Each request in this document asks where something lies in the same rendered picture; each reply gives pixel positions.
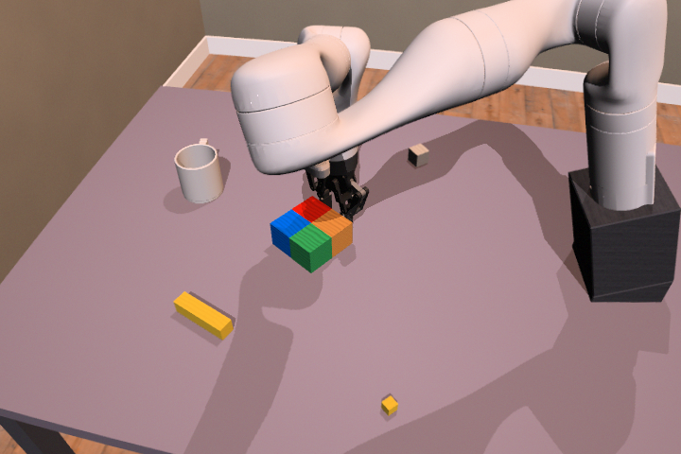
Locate green cube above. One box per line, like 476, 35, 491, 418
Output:
289, 223, 332, 273

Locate grey cylinder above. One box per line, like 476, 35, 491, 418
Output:
174, 138, 223, 203

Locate blue cube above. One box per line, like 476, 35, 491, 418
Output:
270, 209, 311, 257

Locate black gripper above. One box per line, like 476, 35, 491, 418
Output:
306, 152, 369, 222

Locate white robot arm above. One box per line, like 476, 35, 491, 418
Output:
231, 0, 667, 211

